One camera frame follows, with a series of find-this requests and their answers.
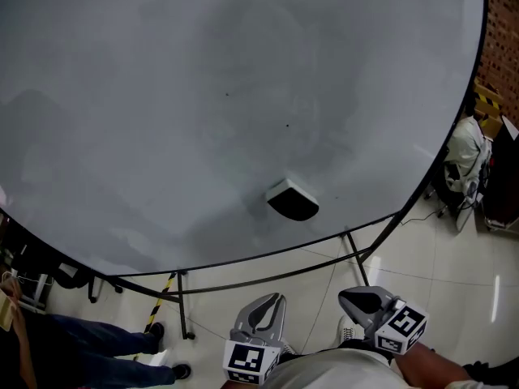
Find person's right forearm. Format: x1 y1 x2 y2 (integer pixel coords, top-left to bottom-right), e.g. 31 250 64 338
395 342 475 389

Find large white whiteboard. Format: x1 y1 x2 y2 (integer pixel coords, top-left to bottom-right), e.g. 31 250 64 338
0 0 489 277

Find person's white shirt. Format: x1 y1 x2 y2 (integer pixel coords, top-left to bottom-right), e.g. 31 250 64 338
263 346 508 389

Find yellow black striped floor tape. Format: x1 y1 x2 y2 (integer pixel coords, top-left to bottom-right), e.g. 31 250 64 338
135 272 178 360

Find black cabinet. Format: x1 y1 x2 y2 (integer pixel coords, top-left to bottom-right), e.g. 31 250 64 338
484 114 519 230

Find black floor cable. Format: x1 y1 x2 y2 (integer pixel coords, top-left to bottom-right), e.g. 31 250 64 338
399 207 447 226

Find person's right white shoe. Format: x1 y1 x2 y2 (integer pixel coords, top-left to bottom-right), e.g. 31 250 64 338
338 315 364 346

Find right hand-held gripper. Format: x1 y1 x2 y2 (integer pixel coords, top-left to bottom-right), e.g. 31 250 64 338
338 285 430 355

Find black office chair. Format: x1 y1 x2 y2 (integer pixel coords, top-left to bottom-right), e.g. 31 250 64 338
425 147 487 233

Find white and black whiteboard eraser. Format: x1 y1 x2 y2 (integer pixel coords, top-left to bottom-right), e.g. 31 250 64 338
265 178 320 222

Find yellow black striped boxes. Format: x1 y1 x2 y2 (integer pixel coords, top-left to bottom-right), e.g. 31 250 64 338
472 81 504 141

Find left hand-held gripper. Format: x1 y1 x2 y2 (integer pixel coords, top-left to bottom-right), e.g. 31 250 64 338
222 293 287 385

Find white jacket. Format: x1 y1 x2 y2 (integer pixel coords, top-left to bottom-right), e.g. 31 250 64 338
444 115 494 196

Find white metal rack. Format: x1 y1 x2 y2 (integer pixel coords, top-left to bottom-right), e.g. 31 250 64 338
11 271 54 311

